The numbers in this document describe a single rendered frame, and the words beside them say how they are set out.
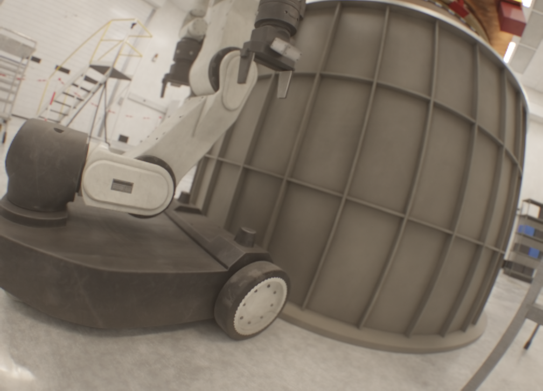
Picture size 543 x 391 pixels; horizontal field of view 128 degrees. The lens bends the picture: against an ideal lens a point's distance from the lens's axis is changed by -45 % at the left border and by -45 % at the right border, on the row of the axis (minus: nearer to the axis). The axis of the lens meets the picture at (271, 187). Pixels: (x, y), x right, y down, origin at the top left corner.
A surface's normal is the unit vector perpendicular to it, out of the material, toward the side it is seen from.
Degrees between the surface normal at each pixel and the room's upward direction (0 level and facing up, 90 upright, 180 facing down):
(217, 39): 99
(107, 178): 90
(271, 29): 90
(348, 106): 90
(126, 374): 0
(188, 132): 90
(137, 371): 0
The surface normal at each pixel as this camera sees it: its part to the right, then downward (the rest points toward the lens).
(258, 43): 0.00, 0.18
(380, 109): -0.33, -0.08
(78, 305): 0.43, 0.16
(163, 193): 0.69, 0.24
